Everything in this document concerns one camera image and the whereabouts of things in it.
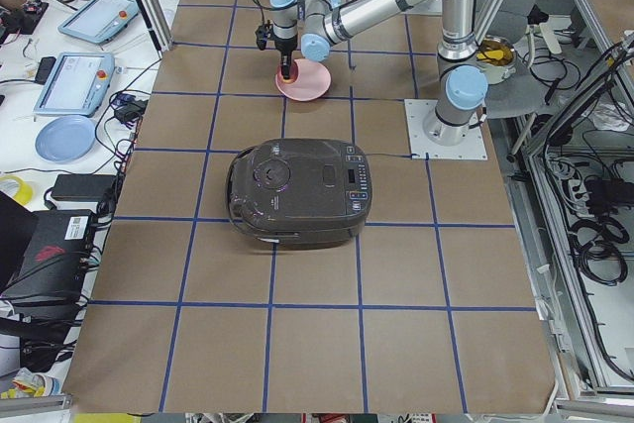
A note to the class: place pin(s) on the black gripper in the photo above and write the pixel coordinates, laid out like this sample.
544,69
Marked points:
284,46

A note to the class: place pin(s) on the red apple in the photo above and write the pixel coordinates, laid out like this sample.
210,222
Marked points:
289,79

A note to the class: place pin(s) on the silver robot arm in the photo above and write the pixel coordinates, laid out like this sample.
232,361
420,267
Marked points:
315,26

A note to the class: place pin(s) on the pink plate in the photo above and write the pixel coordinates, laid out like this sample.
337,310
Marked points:
309,80

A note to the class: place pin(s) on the blue plate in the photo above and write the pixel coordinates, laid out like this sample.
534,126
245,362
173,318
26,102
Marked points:
65,139

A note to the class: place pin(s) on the dark grey rice cooker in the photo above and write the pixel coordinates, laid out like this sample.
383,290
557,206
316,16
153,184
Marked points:
299,192

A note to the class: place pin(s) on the upper teach pendant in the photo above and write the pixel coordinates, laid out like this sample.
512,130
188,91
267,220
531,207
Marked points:
99,21

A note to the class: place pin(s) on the teach pendant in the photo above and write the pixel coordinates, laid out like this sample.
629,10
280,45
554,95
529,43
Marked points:
77,84
99,21

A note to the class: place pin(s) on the metal pot yellow contents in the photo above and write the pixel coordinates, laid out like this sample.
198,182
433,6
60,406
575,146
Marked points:
496,58

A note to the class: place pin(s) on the lower teach pendant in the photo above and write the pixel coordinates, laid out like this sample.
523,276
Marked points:
77,84

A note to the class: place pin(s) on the black power adapter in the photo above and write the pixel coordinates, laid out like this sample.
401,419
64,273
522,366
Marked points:
82,187

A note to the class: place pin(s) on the yellow tape roll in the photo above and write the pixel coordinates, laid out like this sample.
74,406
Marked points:
16,188

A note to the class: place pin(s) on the black computer box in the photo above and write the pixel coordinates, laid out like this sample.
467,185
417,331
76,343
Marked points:
56,259

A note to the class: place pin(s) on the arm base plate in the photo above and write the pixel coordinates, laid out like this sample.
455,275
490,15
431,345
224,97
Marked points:
430,138

